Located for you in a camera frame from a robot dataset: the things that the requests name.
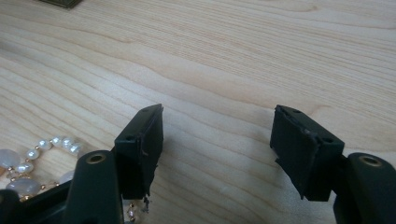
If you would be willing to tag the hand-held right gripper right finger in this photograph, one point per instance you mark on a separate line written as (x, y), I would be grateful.
(306, 155)

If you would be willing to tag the dark green box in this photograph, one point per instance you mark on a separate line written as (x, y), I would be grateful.
(60, 2)

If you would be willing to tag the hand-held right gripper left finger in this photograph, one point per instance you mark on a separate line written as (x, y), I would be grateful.
(140, 149)

